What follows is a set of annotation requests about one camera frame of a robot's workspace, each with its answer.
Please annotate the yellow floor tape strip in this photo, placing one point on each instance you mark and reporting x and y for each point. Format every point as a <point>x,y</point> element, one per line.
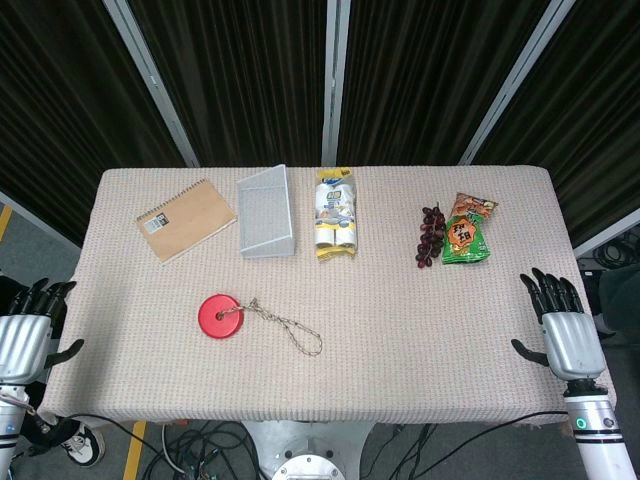
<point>134,450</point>

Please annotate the red round disc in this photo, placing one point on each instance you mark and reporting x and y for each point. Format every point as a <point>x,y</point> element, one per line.
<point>220,317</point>

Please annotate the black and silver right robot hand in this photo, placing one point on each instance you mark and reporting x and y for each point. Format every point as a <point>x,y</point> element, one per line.
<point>572,342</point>

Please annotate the green snack bag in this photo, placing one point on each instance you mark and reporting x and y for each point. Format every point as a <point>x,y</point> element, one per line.
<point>465,242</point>

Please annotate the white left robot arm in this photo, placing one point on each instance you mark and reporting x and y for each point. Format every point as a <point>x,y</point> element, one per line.
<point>9,425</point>

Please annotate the brown spiral notebook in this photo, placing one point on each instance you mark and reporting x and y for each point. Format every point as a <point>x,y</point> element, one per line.
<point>186,220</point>

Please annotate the black and white sneaker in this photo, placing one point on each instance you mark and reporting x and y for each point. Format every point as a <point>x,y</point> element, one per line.
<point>82,445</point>

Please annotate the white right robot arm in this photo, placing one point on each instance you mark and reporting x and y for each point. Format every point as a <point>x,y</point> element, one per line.
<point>595,435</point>

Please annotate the grey aluminium frame rail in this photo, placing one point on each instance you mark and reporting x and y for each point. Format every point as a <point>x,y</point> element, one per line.
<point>607,232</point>
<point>35,212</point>

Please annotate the dark pleated curtain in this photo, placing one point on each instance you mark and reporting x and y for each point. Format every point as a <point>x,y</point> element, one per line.
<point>60,100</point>
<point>240,75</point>
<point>595,110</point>
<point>430,75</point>

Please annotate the dark red grape bunch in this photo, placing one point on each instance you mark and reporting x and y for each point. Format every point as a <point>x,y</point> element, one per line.
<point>430,235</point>

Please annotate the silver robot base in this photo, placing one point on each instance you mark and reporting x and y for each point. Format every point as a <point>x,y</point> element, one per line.
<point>307,450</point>

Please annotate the yellow pack of white rolls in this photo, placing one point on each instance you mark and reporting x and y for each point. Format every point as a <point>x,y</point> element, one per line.
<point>336,215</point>

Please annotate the beige woven tablecloth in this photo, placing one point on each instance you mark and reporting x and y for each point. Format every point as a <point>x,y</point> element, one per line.
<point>320,360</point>

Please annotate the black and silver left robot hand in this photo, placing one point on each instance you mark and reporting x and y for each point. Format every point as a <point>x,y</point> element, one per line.
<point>22,342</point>

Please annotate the grey aluminium frame post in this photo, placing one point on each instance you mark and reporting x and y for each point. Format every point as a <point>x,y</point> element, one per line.
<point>150,80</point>
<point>334,80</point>
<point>520,80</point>

